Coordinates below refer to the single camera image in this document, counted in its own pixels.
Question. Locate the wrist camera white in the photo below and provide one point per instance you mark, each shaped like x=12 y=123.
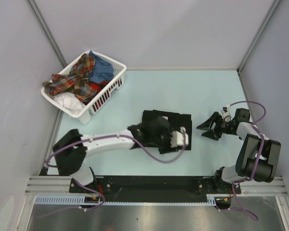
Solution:
x=179 y=138
x=226 y=114

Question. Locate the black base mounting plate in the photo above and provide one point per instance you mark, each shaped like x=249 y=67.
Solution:
x=159 y=189

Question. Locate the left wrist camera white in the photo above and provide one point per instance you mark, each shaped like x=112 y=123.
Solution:
x=179 y=138

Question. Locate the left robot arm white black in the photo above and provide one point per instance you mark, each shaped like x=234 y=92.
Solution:
x=70 y=152

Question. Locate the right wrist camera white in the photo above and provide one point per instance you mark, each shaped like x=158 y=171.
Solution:
x=226 y=114

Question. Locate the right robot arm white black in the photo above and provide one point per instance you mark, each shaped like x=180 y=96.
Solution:
x=257 y=159

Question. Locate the white shirt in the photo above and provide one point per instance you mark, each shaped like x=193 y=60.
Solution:
x=70 y=102

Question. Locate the black long sleeve shirt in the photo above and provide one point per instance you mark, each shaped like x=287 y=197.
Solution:
x=178 y=122

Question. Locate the red shirt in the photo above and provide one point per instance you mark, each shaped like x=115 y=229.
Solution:
x=97 y=87

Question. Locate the white laundry basket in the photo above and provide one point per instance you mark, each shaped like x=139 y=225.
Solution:
x=93 y=106

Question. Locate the blue shirt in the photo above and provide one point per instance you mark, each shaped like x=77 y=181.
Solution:
x=102 y=70

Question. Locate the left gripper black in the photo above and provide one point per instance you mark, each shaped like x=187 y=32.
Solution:
x=167 y=147

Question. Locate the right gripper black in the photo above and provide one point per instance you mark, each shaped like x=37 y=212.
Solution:
x=213 y=133

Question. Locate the white slotted cable duct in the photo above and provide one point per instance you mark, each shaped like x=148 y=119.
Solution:
x=89 y=201

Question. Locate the plaid long sleeve shirt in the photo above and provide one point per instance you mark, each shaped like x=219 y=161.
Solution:
x=76 y=82

